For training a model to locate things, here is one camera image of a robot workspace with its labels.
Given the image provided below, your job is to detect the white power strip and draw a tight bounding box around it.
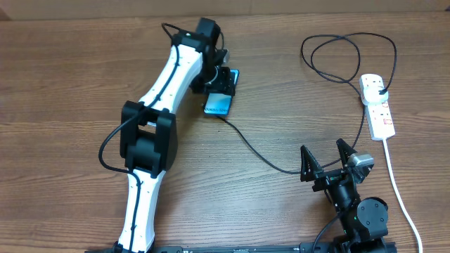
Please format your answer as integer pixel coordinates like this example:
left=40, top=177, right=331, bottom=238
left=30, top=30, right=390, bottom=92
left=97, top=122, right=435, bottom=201
left=359, top=74, right=395, bottom=141

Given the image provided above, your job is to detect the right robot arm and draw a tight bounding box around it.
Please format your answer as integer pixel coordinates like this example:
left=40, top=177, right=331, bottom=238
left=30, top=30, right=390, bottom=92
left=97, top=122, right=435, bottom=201
left=300, top=138, right=397, bottom=252

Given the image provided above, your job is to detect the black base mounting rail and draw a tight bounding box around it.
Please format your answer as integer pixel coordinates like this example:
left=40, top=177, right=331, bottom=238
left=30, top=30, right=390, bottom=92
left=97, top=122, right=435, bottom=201
left=85, top=242, right=397, bottom=253

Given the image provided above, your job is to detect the white power strip cord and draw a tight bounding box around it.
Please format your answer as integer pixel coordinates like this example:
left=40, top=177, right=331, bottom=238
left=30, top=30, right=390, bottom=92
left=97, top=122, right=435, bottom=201
left=382, top=138, right=424, bottom=253

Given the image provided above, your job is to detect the white charger plug adapter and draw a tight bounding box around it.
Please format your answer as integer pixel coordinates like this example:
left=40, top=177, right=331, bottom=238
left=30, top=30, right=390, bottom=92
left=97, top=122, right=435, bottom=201
left=362, top=86, right=389, bottom=105

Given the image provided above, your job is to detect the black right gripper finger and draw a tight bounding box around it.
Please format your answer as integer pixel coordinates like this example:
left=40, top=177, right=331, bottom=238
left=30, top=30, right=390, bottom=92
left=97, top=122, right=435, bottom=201
left=336, top=138, right=356, bottom=166
left=300, top=145, right=323, bottom=182

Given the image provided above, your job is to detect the black USB charging cable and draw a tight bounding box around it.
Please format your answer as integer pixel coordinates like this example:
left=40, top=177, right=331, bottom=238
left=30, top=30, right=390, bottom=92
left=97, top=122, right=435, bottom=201
left=200, top=32, right=398, bottom=175

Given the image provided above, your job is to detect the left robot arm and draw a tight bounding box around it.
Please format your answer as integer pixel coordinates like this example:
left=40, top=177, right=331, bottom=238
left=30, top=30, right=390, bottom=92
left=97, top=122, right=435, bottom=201
left=111, top=18, right=239, bottom=252

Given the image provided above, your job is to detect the blue Galaxy smartphone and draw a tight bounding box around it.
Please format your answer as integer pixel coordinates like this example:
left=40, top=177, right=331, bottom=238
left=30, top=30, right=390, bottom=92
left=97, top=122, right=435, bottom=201
left=202, top=68, right=240, bottom=117

